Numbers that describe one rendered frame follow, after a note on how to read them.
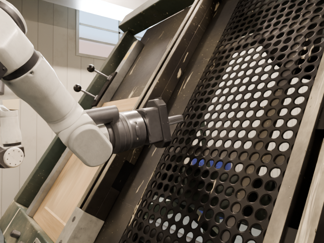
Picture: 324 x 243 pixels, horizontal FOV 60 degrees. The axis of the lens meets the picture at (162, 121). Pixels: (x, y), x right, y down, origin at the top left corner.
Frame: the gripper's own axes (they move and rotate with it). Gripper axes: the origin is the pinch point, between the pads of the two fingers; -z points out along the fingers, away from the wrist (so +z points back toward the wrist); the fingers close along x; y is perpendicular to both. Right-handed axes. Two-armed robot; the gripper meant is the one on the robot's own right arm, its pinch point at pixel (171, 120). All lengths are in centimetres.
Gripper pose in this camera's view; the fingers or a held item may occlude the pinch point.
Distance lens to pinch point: 72.1
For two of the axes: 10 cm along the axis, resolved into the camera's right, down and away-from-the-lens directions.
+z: -7.9, 1.8, -5.8
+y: -5.9, 0.2, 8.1
